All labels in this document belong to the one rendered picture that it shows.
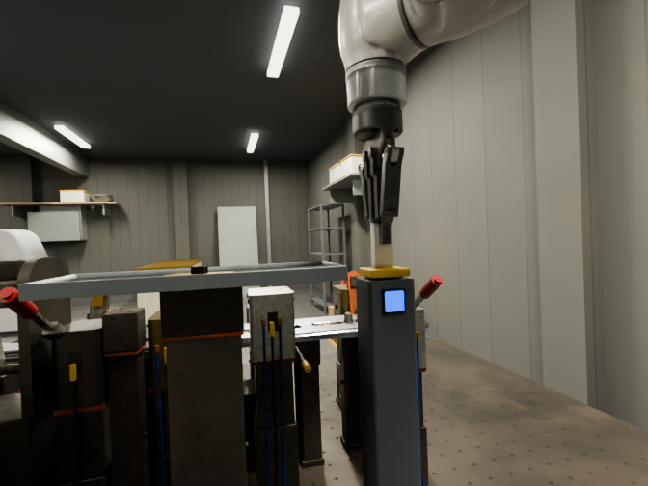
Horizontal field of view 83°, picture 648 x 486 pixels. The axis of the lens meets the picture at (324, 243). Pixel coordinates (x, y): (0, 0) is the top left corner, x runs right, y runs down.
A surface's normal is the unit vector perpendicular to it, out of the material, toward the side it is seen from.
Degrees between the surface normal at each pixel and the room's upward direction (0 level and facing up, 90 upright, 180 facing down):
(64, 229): 90
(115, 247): 90
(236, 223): 78
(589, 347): 90
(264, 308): 90
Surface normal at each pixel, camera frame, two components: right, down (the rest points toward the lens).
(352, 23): -0.65, 0.04
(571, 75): -0.96, 0.04
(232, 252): 0.25, -0.21
